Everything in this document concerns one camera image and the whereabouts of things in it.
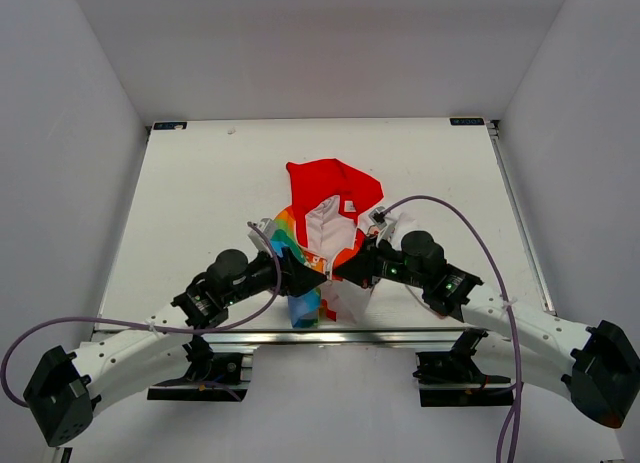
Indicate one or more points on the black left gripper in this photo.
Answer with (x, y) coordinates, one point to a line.
(297, 279)

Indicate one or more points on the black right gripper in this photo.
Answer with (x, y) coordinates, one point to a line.
(361, 269)

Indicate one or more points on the colourful red white kids jacket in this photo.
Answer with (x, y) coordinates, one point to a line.
(327, 222)

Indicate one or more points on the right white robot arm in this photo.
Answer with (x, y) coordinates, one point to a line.
(595, 367)

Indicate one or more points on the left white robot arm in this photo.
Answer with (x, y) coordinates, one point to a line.
(68, 389)

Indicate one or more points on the blue label sticker right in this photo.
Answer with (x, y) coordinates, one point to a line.
(466, 121)

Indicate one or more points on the blue label sticker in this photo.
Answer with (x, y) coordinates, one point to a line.
(466, 121)
(169, 126)

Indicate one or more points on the blue label sticker left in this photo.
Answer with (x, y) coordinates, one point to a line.
(169, 126)

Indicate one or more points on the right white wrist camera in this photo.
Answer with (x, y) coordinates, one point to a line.
(380, 223)

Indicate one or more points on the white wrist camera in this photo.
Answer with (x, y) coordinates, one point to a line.
(261, 233)
(380, 223)

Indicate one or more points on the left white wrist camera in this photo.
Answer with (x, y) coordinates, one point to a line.
(261, 233)

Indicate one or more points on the aluminium table front rail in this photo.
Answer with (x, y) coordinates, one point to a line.
(411, 337)

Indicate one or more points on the aluminium table rail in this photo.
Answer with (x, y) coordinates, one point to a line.
(544, 296)
(411, 337)

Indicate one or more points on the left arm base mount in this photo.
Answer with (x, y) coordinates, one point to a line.
(212, 376)

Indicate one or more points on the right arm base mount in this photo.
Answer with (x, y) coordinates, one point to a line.
(450, 379)

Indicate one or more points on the aluminium table right rail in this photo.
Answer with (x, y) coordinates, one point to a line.
(544, 296)

